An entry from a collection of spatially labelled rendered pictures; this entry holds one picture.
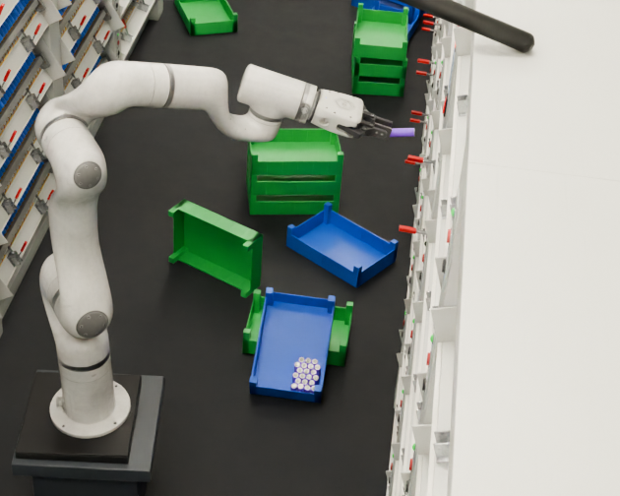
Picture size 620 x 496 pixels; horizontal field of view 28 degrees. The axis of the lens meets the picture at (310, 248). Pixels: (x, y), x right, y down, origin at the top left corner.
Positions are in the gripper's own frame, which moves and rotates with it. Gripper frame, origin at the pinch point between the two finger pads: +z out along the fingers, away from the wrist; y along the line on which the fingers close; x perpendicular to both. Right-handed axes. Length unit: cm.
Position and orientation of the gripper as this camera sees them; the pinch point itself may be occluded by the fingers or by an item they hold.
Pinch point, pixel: (381, 128)
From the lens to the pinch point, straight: 267.4
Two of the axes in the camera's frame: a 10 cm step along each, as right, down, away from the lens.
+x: -3.0, 7.4, 6.0
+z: 9.5, 3.0, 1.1
